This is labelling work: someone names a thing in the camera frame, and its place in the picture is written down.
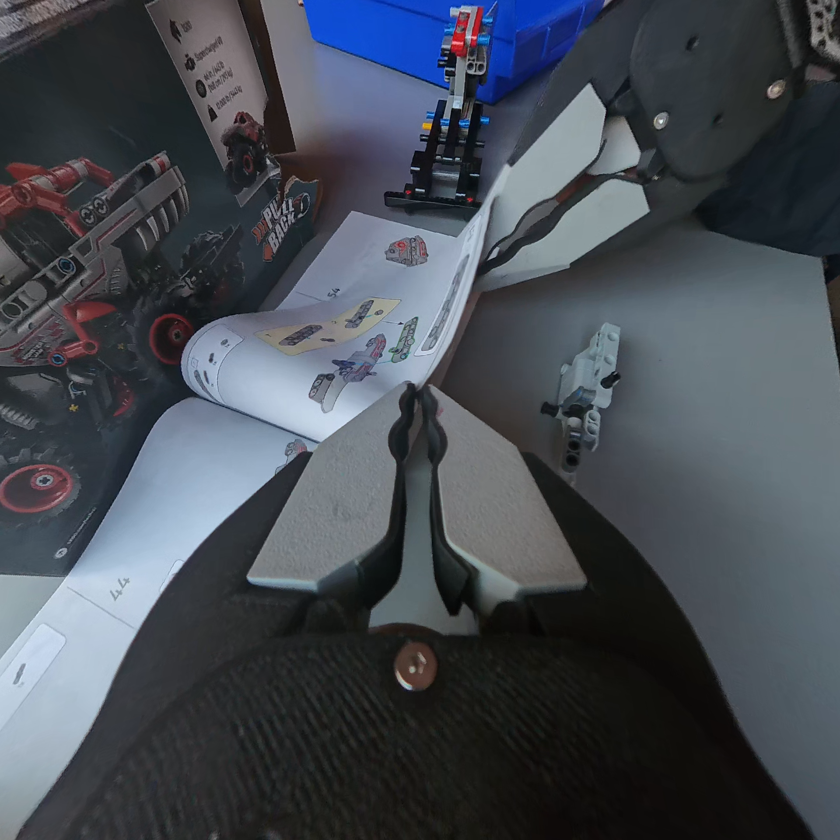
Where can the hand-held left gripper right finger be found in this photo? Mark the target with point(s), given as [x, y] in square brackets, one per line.
[505, 518]

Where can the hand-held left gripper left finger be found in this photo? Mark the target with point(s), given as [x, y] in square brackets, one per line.
[328, 518]

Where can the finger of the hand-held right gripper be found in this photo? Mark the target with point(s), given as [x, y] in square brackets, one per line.
[584, 229]
[564, 144]

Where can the lego instruction booklet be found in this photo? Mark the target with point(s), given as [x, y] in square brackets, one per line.
[197, 472]

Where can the person's right forearm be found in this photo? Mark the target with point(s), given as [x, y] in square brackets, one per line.
[787, 170]

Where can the black lego chassis assembly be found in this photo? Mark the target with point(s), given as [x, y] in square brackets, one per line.
[453, 164]

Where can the light grey lego subassembly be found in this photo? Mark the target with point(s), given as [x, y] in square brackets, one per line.
[587, 374]

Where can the lego set cardboard box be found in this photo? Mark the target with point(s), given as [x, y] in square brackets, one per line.
[98, 131]

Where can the large blue plastic bin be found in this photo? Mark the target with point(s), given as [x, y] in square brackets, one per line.
[394, 26]

